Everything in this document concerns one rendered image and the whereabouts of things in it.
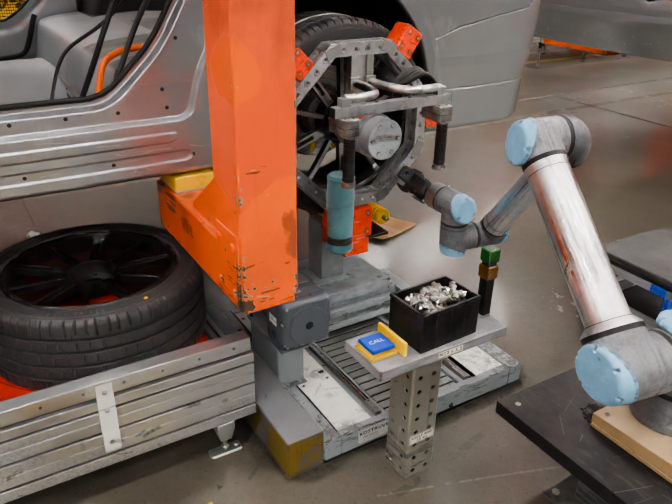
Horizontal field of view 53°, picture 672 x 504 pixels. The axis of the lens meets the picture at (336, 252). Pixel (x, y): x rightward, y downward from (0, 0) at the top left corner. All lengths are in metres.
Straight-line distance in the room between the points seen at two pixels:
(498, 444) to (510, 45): 1.48
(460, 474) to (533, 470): 0.22
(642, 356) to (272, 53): 1.07
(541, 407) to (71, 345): 1.25
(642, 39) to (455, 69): 1.93
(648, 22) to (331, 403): 2.95
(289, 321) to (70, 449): 0.70
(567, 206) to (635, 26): 2.69
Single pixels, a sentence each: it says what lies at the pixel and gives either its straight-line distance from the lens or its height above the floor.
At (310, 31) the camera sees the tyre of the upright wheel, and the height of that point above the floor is 1.15.
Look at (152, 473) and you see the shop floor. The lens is 2.12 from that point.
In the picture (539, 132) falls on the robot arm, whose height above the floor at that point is 0.98.
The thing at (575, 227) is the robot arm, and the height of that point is 0.80.
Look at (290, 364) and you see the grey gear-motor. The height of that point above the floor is 0.15.
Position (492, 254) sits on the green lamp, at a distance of 1.85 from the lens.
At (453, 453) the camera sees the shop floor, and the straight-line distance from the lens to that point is 2.16.
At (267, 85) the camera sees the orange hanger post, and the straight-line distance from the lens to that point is 1.58.
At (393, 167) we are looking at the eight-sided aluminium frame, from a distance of 2.38.
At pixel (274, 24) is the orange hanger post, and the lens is 1.57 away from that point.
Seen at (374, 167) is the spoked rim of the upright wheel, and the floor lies 0.66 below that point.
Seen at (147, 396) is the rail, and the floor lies 0.30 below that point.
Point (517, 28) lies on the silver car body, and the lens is 2.78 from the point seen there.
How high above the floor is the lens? 1.44
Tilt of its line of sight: 26 degrees down
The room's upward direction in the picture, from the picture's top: 1 degrees clockwise
